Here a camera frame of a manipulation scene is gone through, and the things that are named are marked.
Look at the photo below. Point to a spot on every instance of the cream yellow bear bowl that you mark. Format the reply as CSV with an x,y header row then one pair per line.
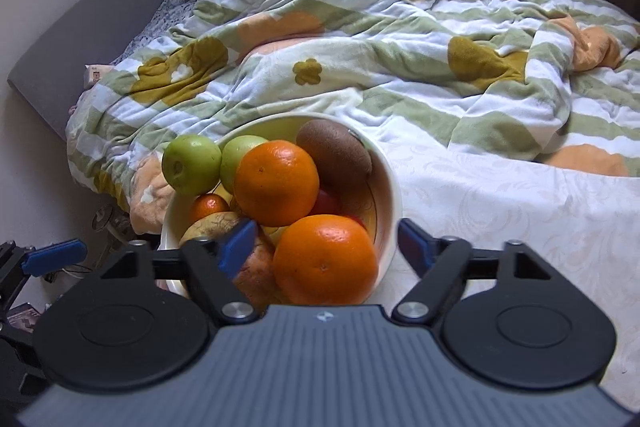
x,y
380,208

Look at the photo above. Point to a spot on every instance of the grey patterned pillow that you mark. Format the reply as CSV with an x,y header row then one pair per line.
x,y
168,14

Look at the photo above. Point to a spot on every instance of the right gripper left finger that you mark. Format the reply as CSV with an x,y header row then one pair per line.
x,y
207,266

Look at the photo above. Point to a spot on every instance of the green striped floral duvet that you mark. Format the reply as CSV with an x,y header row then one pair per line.
x,y
555,81

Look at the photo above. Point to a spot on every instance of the brown kiwi fruit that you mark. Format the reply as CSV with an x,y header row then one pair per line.
x,y
341,159

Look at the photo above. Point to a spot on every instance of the large orange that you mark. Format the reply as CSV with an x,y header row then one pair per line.
x,y
276,183

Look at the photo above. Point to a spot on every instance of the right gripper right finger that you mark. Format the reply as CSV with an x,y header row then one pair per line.
x,y
446,264

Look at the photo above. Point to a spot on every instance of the small green apple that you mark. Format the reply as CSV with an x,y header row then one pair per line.
x,y
191,164

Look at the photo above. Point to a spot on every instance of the grey bed headboard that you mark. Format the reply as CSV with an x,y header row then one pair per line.
x,y
50,74

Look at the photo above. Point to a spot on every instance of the small orange mandarin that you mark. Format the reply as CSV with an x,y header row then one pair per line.
x,y
206,205

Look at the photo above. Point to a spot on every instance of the large brownish apple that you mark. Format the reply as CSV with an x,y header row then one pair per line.
x,y
255,278

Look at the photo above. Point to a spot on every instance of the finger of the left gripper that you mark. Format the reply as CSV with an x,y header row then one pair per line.
x,y
54,257

